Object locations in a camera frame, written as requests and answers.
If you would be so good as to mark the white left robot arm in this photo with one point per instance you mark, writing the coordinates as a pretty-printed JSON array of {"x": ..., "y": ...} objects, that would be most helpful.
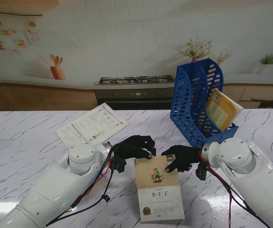
[{"x": 51, "y": 190}]

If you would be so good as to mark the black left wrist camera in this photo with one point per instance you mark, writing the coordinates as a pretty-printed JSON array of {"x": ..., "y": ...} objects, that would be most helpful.
[{"x": 118, "y": 166}]

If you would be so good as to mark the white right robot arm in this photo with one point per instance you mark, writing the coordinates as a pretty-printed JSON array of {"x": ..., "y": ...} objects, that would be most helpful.
[{"x": 257, "y": 178}]

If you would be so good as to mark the white printed paper sheet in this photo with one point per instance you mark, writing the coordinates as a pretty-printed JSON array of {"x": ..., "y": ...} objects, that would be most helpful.
[{"x": 91, "y": 123}]

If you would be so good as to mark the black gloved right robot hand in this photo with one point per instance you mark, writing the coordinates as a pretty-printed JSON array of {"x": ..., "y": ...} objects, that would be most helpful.
[{"x": 184, "y": 156}]

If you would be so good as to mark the yellow cover book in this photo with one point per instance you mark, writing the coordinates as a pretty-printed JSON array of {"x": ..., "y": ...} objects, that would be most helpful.
[{"x": 222, "y": 111}]

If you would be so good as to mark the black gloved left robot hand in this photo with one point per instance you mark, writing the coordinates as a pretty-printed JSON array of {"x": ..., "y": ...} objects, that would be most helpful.
[{"x": 134, "y": 147}]

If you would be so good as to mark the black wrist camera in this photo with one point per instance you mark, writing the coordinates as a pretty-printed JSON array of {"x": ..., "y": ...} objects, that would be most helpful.
[
  {"x": 201, "y": 171},
  {"x": 118, "y": 166}
]

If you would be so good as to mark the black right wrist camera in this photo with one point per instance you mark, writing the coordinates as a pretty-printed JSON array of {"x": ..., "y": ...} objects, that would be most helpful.
[{"x": 201, "y": 171}]

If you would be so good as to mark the large illustrated picture book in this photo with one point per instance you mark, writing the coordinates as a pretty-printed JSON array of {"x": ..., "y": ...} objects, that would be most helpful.
[{"x": 127, "y": 47}]

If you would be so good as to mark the beige Little Prince book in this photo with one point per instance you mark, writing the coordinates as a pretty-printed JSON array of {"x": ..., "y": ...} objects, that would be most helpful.
[{"x": 160, "y": 194}]

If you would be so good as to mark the blue perforated plastic file rack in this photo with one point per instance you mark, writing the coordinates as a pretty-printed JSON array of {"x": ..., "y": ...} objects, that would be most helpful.
[{"x": 188, "y": 114}]

